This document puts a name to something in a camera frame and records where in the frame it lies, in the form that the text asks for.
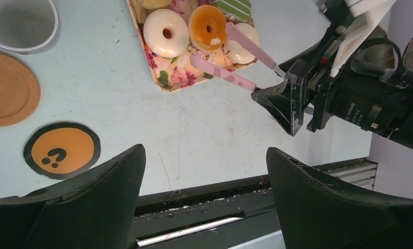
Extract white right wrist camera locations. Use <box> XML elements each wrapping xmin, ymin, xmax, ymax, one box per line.
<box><xmin>315</xmin><ymin>0</ymin><xmax>395</xmax><ymax>78</ymax></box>

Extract tan round cookie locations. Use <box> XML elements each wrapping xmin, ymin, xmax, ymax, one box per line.
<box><xmin>137</xmin><ymin>0</ymin><xmax>172</xmax><ymax>10</ymax></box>

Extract pink handled metal tongs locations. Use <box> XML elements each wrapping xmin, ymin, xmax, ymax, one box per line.
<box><xmin>190</xmin><ymin>22</ymin><xmax>286</xmax><ymax>91</ymax></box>

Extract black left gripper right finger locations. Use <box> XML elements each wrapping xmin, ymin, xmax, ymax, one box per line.
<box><xmin>266</xmin><ymin>147</ymin><xmax>413</xmax><ymax>248</ymax></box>

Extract white donut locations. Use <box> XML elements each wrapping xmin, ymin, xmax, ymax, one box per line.
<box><xmin>143</xmin><ymin>9</ymin><xmax>190</xmax><ymax>58</ymax></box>
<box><xmin>223</xmin><ymin>22</ymin><xmax>260</xmax><ymax>65</ymax></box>

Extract three tier black cake stand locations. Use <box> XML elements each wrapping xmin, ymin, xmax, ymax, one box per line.
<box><xmin>363</xmin><ymin>37</ymin><xmax>413</xmax><ymax>71</ymax></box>

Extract floral rectangular tray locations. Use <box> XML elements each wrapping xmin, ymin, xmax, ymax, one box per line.
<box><xmin>127</xmin><ymin>1</ymin><xmax>257</xmax><ymax>92</ymax></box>

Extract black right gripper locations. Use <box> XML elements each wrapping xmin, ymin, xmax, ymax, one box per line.
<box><xmin>251</xmin><ymin>24</ymin><xmax>354</xmax><ymax>136</ymax></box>

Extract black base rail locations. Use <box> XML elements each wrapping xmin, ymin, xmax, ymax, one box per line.
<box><xmin>127</xmin><ymin>157</ymin><xmax>379</xmax><ymax>249</ymax></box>

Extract orange question mark coaster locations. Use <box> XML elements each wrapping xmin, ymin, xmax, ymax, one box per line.
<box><xmin>23</xmin><ymin>122</ymin><xmax>101</xmax><ymax>180</ymax></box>

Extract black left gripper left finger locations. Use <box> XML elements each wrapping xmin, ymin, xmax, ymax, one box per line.
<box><xmin>0</xmin><ymin>144</ymin><xmax>146</xmax><ymax>248</ymax></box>

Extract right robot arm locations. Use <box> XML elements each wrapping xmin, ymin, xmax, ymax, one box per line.
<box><xmin>251</xmin><ymin>25</ymin><xmax>413</xmax><ymax>149</ymax></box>

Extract green striped cake slice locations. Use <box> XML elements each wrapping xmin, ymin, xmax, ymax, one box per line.
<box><xmin>211</xmin><ymin>0</ymin><xmax>252</xmax><ymax>22</ymax></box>

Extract lower wooden round coaster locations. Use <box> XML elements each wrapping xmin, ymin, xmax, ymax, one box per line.
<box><xmin>0</xmin><ymin>53</ymin><xmax>41</xmax><ymax>127</ymax></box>

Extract blue grey mug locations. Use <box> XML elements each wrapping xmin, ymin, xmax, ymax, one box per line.
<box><xmin>0</xmin><ymin>1</ymin><xmax>61</xmax><ymax>54</ymax></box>

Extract orange glazed donut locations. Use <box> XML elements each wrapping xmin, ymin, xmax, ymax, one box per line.
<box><xmin>188</xmin><ymin>5</ymin><xmax>227</xmax><ymax>52</ymax></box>

